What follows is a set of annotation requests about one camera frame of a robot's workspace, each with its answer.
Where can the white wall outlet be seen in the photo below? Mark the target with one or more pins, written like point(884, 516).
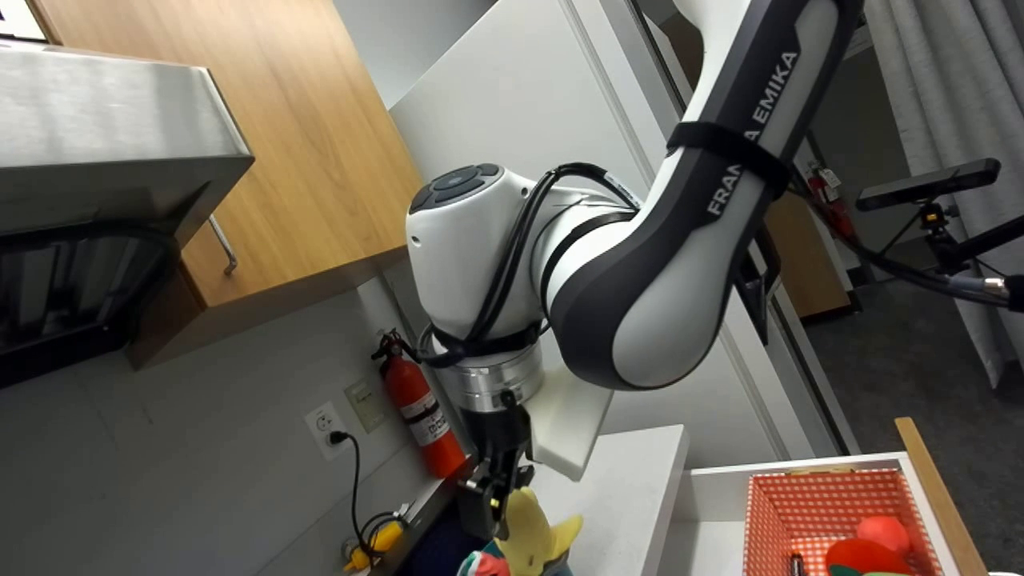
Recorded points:
point(325, 429)

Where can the black stereo camera bar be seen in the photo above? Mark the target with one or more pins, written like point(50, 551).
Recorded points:
point(929, 181)

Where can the red fire extinguisher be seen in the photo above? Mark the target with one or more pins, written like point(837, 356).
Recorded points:
point(421, 409)
point(830, 203)

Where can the white drawer with wooden front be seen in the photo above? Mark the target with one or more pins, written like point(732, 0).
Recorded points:
point(704, 523)

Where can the orange checkered basket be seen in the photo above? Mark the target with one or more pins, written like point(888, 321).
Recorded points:
point(788, 513)

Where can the watermelon slice plush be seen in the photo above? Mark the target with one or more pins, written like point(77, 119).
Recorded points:
point(490, 565)

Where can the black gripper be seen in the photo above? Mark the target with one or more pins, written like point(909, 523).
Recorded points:
point(500, 441)

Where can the wooden wall cabinet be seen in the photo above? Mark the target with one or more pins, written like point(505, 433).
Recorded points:
point(276, 138)

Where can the beige wall switch plate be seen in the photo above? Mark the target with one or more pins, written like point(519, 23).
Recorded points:
point(366, 403)

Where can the small yellow object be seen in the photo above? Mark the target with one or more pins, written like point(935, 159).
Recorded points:
point(386, 534)

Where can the grey curtain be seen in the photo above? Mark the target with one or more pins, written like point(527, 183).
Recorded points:
point(961, 83)

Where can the wooden door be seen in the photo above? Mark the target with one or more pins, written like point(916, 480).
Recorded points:
point(803, 266)

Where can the steel range hood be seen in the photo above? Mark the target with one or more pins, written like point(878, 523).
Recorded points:
point(96, 130)

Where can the black camera stand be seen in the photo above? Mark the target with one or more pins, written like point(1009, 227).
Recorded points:
point(961, 266)

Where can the yellow banana plush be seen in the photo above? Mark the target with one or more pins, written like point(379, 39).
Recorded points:
point(533, 531)

